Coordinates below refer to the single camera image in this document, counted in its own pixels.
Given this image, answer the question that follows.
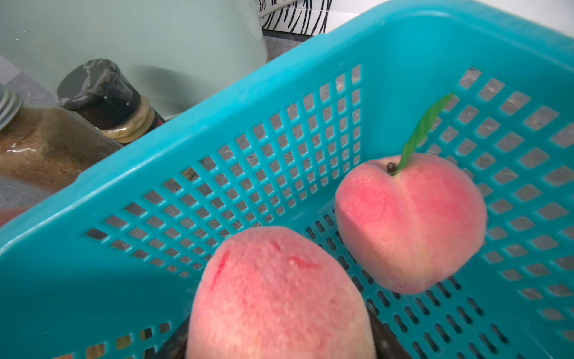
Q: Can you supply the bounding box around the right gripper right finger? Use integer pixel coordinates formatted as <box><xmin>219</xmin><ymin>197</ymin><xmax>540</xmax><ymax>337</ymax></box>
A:
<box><xmin>368</xmin><ymin>309</ymin><xmax>412</xmax><ymax>359</ymax></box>

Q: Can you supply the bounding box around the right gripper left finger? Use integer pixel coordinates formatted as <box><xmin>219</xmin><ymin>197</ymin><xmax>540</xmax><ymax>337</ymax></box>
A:
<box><xmin>154</xmin><ymin>317</ymin><xmax>190</xmax><ymax>359</ymax></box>

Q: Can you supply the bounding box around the pink peach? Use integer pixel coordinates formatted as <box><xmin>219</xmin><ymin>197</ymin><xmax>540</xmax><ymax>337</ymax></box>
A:
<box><xmin>334</xmin><ymin>96</ymin><xmax>487</xmax><ymax>295</ymax></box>
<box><xmin>0</xmin><ymin>207</ymin><xmax>28</xmax><ymax>227</ymax></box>
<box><xmin>185</xmin><ymin>227</ymin><xmax>376</xmax><ymax>358</ymax></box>

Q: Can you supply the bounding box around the teal plastic basket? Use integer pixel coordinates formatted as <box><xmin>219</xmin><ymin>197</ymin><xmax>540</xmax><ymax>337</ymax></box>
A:
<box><xmin>1</xmin><ymin>1</ymin><xmax>573</xmax><ymax>358</ymax></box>

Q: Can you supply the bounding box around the silver lid spice jar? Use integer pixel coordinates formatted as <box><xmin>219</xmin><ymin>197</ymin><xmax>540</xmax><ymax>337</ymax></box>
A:
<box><xmin>1</xmin><ymin>86</ymin><xmax>123</xmax><ymax>193</ymax></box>

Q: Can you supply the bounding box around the black lid spice bottle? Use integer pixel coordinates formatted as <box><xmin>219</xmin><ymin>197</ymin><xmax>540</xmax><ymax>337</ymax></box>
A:
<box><xmin>56</xmin><ymin>58</ymin><xmax>165</xmax><ymax>145</ymax></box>

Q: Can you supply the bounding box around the mint green toaster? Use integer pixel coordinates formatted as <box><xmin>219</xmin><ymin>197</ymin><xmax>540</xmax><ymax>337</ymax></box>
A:
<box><xmin>1</xmin><ymin>1</ymin><xmax>268</xmax><ymax>117</ymax></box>

